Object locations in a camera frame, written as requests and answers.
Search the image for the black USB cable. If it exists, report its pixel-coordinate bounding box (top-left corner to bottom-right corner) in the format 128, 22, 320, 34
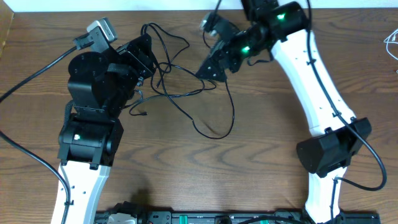
129, 22, 236, 140

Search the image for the white cable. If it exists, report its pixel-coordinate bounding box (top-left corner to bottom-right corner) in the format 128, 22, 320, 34
382, 27, 398, 74

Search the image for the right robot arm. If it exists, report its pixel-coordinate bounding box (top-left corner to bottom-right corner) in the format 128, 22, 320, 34
196, 1, 373, 223

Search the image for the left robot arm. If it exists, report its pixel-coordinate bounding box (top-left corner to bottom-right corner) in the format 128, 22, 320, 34
51, 31, 156, 223

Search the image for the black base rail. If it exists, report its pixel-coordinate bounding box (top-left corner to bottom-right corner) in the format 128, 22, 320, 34
95, 202, 382, 224

